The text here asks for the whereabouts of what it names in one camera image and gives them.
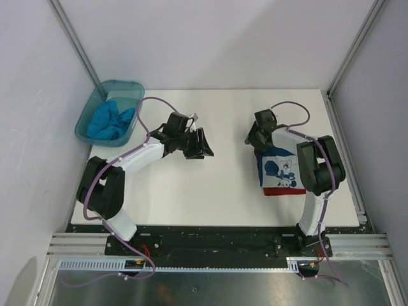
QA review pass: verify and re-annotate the teal plastic bin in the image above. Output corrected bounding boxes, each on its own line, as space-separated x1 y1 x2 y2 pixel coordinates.
75 80 145 147

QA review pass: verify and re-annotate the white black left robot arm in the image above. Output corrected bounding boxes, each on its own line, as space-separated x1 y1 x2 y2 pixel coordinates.
76 112 214 255

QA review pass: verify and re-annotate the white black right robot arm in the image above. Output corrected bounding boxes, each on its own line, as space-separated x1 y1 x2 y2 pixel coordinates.
245 109 346 256

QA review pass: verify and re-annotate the aluminium frame post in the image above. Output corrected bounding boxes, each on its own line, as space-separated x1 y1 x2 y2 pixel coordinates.
326 0 389 99
47 0 101 87

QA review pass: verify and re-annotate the dark blue t-shirt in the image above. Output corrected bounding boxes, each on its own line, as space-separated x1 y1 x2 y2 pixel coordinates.
253 145 306 189

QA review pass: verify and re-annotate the light blue crumpled t-shirt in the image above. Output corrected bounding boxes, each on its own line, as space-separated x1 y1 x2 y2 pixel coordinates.
87 100 136 141

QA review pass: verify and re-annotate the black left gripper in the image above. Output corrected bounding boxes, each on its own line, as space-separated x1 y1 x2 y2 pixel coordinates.
175 127 213 159

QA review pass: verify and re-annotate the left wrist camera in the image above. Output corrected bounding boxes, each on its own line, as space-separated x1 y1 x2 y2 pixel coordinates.
188 113 198 123

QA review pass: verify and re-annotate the red t-shirt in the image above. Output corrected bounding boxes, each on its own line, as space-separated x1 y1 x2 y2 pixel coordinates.
253 149 307 197

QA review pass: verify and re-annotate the aluminium frame post left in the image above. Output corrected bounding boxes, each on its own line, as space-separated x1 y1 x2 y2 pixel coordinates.
47 0 101 87

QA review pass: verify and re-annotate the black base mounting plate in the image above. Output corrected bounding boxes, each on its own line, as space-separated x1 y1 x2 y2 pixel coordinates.
104 224 334 264

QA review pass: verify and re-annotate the aluminium frame post right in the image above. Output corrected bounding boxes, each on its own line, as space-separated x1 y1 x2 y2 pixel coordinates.
326 0 389 99

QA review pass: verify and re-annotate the grey slotted cable duct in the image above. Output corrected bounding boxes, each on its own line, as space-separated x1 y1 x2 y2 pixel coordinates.
59 258 299 273

